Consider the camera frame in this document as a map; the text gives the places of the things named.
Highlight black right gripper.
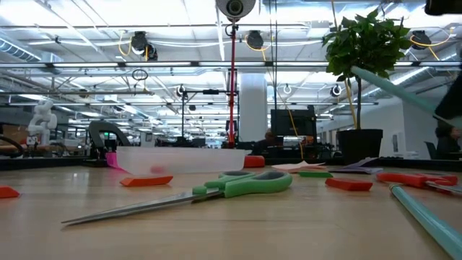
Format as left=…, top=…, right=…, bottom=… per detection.
left=424, top=0, right=462, bottom=120

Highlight teal pen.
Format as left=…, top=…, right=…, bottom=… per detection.
left=350, top=65, right=462, bottom=128
left=388, top=183, right=462, bottom=260

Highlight purple sticky note pad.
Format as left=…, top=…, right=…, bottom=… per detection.
left=328, top=157, right=385, bottom=176

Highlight red eraser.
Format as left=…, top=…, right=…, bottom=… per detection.
left=324, top=178, right=375, bottom=193

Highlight green eraser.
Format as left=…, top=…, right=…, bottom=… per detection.
left=297, top=170, right=334, bottom=178

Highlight pink sticky note pad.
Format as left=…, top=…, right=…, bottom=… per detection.
left=271, top=160, right=326, bottom=173

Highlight green-handled scissors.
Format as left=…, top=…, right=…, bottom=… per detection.
left=61, top=170, right=294, bottom=228

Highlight clear pencil box pink lid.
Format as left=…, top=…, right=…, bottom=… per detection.
left=105, top=146, right=252, bottom=177

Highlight orange eraser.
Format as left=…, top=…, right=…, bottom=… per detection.
left=118, top=175, right=175, bottom=189
left=0, top=185, right=22, bottom=200

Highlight person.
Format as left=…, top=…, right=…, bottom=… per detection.
left=435, top=121, right=462, bottom=160
left=252, top=128, right=286, bottom=156

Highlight green potted plant black pot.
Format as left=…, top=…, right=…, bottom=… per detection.
left=322, top=9, right=412, bottom=165

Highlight black monitor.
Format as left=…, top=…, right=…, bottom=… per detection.
left=270, top=105, right=318, bottom=138

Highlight white building column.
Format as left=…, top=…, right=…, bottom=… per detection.
left=238, top=73, right=269, bottom=152

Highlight red desk lamp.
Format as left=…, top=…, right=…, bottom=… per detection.
left=215, top=0, right=266, bottom=169

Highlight large black ceiling cable reel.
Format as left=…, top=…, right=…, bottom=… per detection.
left=411, top=30, right=432, bottom=51
left=246, top=30, right=264, bottom=51
left=130, top=31, right=159, bottom=61

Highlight black camera stand frame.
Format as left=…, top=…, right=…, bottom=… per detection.
left=180, top=88, right=241, bottom=145

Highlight black metal table frame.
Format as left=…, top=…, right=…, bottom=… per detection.
left=0, top=157, right=462, bottom=172

